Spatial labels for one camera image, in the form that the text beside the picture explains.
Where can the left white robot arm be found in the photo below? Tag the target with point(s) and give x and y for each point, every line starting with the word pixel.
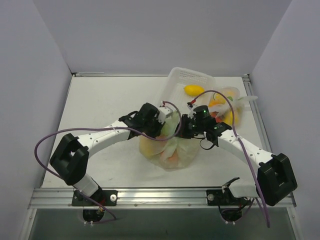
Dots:
pixel 71 156

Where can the aluminium right rail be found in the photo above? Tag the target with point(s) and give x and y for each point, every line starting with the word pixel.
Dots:
pixel 262 130

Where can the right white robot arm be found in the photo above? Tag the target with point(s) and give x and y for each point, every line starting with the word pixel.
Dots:
pixel 222 135

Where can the green avocado print plastic bag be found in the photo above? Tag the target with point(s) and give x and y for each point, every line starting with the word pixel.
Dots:
pixel 175 153

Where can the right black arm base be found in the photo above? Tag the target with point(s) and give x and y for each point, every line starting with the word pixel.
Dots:
pixel 218 197

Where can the aluminium front rail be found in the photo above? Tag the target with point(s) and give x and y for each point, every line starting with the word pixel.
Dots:
pixel 128 198

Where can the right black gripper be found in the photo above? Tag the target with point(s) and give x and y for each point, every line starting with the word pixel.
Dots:
pixel 185 128

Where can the aluminium rail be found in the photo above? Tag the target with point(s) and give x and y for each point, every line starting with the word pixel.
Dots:
pixel 262 130
pixel 128 198

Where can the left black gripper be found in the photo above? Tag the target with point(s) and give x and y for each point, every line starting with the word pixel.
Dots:
pixel 157 125

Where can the yellow fake mango back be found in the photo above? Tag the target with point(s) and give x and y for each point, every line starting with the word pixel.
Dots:
pixel 193 90

